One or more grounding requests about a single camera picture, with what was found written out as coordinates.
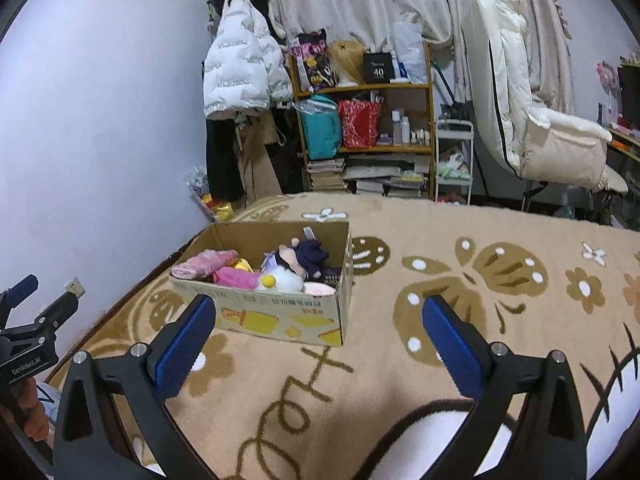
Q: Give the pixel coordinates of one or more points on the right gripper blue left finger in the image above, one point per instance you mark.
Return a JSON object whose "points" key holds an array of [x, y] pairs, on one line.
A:
{"points": [[90, 438]]}

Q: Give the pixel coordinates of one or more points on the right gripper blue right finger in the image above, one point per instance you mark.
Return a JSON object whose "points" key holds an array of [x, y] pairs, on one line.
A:
{"points": [[549, 439]]}

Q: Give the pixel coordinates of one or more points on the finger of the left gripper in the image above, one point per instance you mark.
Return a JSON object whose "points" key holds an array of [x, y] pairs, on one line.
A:
{"points": [[58, 313], [15, 295]]}

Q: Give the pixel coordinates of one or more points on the pink plastic roll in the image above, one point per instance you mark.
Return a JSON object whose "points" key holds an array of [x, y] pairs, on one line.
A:
{"points": [[203, 264]]}

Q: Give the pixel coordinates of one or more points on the yellow plush toy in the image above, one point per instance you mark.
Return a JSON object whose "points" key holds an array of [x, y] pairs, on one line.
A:
{"points": [[243, 265]]}

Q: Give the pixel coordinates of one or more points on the white fluffy pompom toy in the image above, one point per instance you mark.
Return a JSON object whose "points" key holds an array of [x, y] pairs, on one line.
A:
{"points": [[281, 280]]}

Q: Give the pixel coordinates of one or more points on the purple haired plush doll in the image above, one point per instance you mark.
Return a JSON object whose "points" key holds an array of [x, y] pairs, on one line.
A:
{"points": [[304, 256]]}

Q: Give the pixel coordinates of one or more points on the pink pig squishy plush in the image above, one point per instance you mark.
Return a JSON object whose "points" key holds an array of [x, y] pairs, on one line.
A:
{"points": [[317, 289]]}

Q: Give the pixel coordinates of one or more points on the pink bear plush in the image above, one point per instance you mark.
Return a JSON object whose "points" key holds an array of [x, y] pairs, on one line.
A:
{"points": [[236, 278]]}

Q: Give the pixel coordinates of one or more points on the black Face tissue pack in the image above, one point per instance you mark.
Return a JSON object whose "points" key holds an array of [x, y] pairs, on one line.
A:
{"points": [[331, 275]]}

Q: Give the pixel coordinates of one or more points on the person's left hand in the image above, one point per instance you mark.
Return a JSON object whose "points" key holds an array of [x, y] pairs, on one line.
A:
{"points": [[36, 425]]}

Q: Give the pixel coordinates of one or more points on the beige patterned carpet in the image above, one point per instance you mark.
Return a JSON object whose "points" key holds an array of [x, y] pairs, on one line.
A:
{"points": [[383, 406]]}

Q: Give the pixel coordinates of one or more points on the bag of toys on floor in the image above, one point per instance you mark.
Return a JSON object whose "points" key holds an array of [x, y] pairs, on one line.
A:
{"points": [[216, 209]]}

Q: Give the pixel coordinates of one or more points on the black hanging garment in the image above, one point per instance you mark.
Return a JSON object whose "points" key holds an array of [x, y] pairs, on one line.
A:
{"points": [[223, 174]]}

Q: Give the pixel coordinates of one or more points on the beige trousers hanging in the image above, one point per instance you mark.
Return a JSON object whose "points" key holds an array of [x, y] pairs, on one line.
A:
{"points": [[258, 177]]}

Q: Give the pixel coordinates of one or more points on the stack of books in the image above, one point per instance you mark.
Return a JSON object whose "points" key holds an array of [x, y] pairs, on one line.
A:
{"points": [[327, 175]]}

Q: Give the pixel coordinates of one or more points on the white puffer jacket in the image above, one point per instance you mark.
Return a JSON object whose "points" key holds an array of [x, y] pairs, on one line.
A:
{"points": [[244, 72]]}

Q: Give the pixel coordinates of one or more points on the white reclining chair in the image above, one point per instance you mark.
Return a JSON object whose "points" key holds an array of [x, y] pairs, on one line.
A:
{"points": [[525, 137]]}

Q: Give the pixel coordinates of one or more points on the teal bag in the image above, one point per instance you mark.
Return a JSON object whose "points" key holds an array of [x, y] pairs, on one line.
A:
{"points": [[322, 126]]}

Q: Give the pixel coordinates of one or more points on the white trolley cart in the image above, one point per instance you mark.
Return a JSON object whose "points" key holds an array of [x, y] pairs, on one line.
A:
{"points": [[454, 152]]}

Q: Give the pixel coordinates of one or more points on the anime print bag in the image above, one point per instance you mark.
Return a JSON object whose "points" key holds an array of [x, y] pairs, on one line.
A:
{"points": [[310, 53]]}

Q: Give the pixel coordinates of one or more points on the red patterned bag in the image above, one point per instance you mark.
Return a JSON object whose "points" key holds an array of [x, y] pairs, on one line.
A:
{"points": [[360, 122]]}

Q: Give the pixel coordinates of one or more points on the wooden shelf unit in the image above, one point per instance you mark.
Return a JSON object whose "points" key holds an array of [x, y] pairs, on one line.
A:
{"points": [[407, 123]]}

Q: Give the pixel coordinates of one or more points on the pink desk fan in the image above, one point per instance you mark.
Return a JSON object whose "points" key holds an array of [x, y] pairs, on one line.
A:
{"points": [[609, 82]]}

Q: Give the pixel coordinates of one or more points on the blonde wig head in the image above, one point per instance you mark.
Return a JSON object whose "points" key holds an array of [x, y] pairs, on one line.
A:
{"points": [[346, 60]]}

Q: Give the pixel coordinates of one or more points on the black box with 40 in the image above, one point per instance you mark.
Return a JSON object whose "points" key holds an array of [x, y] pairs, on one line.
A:
{"points": [[378, 68]]}

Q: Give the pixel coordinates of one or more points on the floral curtain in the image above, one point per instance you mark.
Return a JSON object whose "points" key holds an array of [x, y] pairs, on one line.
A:
{"points": [[371, 23]]}

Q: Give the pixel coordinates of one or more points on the white plastic bag on shelf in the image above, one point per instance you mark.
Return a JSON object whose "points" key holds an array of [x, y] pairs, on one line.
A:
{"points": [[410, 50]]}

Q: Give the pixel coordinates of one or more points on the wall socket upper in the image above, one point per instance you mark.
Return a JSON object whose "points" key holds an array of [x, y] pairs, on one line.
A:
{"points": [[75, 287]]}

